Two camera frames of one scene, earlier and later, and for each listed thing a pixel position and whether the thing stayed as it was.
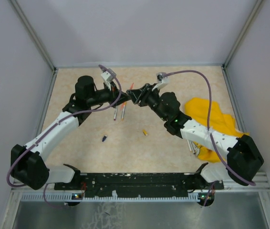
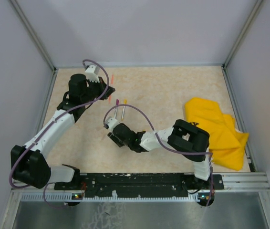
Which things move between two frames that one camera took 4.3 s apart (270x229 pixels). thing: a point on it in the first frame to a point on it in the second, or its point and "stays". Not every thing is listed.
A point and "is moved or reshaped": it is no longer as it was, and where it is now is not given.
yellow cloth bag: x=197 y=109 stays
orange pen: x=124 y=103 is moved or reshaped
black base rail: x=134 y=183 stays
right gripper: x=146 y=91 to x=115 y=139
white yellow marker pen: x=123 y=110 stays
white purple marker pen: x=114 y=118 stays
